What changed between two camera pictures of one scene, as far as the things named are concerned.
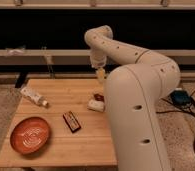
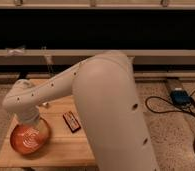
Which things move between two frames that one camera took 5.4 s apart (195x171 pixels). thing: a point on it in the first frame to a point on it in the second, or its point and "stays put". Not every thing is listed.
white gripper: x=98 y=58 to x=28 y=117
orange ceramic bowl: x=29 y=135 stays put
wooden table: x=89 y=146 stays put
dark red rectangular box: x=71 y=121 stays put
